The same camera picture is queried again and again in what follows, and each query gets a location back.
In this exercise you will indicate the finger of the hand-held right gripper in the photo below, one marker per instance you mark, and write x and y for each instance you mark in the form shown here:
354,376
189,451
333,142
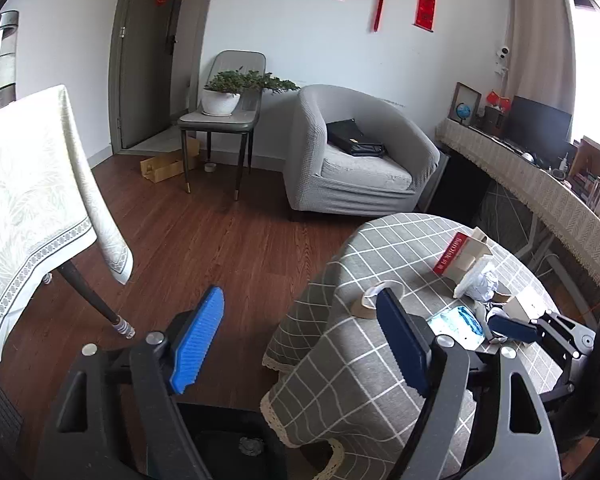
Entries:
517,329

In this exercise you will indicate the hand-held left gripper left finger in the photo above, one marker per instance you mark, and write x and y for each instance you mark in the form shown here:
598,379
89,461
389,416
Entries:
200,345

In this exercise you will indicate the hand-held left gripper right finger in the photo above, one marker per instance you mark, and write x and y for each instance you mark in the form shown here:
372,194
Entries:
405,350

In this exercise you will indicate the teal chair seat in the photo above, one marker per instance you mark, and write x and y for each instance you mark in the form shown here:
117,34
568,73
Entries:
220,452

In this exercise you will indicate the small cardboard box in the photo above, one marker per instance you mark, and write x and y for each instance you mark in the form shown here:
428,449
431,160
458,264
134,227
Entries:
521,307

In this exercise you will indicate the blue and white packet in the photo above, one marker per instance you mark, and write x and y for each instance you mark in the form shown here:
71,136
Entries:
455,326

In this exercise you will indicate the crumpled white tissue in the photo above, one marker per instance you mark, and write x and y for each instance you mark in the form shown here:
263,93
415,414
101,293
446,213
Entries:
480,282

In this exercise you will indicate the brown tape roll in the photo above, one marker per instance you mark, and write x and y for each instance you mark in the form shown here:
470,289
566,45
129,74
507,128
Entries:
360,306

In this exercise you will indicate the striped table leg sock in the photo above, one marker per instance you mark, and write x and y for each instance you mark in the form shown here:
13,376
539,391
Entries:
123,329

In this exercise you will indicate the red and white carton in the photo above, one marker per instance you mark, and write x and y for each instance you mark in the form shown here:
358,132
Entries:
452,255

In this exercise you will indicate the black tapered table leg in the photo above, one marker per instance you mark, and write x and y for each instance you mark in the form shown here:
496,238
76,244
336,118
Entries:
87,292

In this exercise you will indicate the beige fringed desk cloth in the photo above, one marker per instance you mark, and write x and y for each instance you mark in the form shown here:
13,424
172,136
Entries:
530,180

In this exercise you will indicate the black cabinet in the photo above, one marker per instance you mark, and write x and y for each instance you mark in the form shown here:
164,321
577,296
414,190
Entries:
460,185

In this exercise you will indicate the cardboard book box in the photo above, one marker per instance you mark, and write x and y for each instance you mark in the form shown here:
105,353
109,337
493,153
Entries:
595,175

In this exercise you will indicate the small tape roll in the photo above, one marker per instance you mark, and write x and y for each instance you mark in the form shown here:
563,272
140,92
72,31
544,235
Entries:
210,167

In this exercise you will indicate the flat cardboard box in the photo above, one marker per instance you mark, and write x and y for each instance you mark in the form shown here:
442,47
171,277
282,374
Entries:
160,165

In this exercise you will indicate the grey armchair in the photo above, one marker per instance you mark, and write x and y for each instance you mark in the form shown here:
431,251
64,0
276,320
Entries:
360,170

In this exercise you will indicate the black monitor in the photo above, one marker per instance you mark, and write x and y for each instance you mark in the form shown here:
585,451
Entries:
540,122

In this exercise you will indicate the brown desk box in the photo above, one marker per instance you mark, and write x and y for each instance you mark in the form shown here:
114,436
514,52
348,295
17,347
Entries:
495,120

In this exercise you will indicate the black handbag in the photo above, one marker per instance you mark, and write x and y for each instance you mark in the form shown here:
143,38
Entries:
350,136

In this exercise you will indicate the small blue globe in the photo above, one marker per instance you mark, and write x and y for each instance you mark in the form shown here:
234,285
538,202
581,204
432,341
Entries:
464,111

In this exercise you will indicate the grey dining chair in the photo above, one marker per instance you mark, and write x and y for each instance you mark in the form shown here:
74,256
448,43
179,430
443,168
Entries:
215,121

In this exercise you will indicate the red desk ornament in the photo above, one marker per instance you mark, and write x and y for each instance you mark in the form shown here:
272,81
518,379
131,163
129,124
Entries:
499,100

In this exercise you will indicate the potted plant in white pot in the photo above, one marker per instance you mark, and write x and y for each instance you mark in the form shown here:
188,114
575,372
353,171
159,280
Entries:
220,102

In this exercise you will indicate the grey door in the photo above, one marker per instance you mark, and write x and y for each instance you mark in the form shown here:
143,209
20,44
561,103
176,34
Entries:
140,85

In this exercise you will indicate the beige curtain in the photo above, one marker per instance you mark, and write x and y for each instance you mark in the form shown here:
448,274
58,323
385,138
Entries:
540,35

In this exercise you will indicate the white desk frame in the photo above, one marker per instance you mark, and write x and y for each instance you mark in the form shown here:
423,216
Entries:
542,240

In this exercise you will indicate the wooden picture frame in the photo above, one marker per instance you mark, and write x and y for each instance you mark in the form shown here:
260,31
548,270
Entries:
475,94

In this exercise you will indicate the white security camera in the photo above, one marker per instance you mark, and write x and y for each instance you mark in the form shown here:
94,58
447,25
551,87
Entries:
503,55

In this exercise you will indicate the red wall scroll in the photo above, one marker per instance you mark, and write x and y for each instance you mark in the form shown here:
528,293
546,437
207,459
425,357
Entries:
425,10

